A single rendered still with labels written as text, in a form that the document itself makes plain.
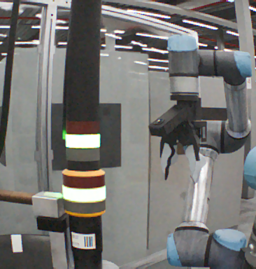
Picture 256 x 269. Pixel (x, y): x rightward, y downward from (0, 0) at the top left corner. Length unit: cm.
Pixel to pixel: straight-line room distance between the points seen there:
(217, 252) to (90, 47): 87
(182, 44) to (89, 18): 56
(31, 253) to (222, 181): 450
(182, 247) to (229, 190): 400
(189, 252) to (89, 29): 88
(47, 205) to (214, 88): 447
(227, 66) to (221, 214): 421
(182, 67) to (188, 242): 53
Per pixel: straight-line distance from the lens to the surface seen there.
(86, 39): 37
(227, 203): 516
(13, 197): 42
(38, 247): 58
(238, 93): 108
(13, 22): 43
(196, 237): 117
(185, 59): 92
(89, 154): 37
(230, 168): 507
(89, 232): 39
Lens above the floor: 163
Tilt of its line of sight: 3 degrees down
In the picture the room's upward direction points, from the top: straight up
